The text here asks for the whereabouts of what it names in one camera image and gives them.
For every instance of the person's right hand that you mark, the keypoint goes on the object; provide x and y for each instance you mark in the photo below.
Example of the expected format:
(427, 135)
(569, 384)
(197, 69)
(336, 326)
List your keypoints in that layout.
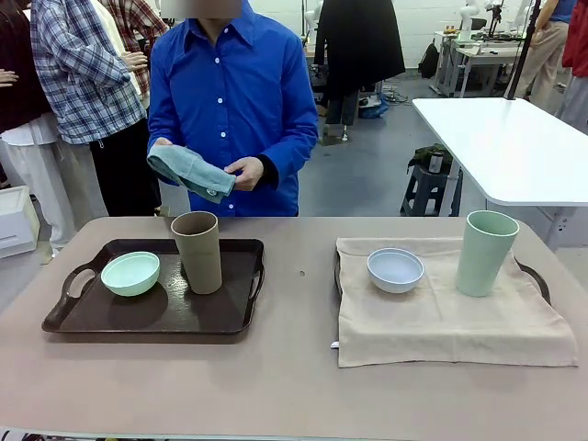
(161, 141)

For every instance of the person's left hand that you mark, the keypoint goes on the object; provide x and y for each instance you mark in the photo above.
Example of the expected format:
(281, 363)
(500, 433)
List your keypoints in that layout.
(250, 174)

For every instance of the teal cloth mat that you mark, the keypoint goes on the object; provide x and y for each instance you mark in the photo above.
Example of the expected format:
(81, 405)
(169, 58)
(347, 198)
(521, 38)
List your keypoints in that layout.
(193, 172)

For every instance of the tall brown cup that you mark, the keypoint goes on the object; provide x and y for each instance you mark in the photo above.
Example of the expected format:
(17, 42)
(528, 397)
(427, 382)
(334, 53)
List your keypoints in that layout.
(200, 262)

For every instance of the mint green bowl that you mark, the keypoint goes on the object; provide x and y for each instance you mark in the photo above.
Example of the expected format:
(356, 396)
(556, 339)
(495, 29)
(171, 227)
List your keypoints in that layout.
(131, 275)

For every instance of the pale blue bowl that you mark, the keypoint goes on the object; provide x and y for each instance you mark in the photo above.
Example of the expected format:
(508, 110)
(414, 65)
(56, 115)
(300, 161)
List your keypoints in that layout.
(395, 273)

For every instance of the beige cloth mat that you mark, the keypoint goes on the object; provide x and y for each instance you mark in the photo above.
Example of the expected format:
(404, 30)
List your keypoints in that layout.
(436, 326)

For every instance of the tall pale green cup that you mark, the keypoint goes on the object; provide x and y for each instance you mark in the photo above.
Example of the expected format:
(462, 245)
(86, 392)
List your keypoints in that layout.
(482, 262)

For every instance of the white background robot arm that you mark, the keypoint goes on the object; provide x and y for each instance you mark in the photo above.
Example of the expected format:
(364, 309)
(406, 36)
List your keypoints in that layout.
(311, 16)
(468, 18)

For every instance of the person's right forearm blue sleeve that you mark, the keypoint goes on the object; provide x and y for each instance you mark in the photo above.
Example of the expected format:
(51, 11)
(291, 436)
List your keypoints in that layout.
(165, 115)

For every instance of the dark brown serving tray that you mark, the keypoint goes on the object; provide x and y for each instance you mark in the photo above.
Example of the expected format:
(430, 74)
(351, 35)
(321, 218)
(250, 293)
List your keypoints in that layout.
(138, 317)
(542, 282)

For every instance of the person in blue shirt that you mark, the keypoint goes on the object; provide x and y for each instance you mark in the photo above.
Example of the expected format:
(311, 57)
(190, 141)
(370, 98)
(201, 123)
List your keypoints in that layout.
(229, 69)

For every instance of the bystander in blue plaid shirt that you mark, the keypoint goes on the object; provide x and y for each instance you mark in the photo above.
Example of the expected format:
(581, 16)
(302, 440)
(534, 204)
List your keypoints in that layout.
(78, 69)

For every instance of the bystander in red plaid shirt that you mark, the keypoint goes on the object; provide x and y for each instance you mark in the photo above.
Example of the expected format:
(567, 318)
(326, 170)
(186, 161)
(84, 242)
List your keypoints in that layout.
(142, 23)

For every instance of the blue bag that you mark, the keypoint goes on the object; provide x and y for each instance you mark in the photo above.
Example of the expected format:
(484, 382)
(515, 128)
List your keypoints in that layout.
(374, 110)

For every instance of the white box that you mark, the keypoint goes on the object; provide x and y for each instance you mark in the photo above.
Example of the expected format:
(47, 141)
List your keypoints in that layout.
(16, 220)

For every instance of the bystander in black coat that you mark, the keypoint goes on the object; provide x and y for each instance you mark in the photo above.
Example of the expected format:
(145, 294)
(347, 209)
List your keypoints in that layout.
(358, 46)

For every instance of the dark green cloth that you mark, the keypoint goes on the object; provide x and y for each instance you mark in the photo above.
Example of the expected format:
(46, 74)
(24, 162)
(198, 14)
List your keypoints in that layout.
(420, 156)

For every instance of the grey step stool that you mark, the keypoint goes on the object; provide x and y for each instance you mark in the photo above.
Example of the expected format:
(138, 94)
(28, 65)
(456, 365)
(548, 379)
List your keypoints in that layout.
(425, 188)

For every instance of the black bag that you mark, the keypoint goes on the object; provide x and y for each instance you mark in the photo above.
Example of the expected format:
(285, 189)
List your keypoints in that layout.
(429, 59)

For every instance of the white table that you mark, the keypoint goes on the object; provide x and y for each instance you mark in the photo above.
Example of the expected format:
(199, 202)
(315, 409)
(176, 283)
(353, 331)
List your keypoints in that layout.
(505, 147)

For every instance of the grey workbench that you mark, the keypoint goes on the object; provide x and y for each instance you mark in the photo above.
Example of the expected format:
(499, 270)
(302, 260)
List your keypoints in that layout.
(478, 55)

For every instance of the black stand pole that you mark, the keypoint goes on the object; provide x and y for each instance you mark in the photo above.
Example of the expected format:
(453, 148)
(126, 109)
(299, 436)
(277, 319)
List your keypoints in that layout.
(523, 50)

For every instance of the bystander in beige trousers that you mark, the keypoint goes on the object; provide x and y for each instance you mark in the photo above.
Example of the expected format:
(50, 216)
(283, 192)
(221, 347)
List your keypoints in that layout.
(546, 55)

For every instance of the bystander in red top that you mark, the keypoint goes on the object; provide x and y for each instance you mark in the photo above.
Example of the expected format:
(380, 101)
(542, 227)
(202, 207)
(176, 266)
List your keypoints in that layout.
(580, 46)

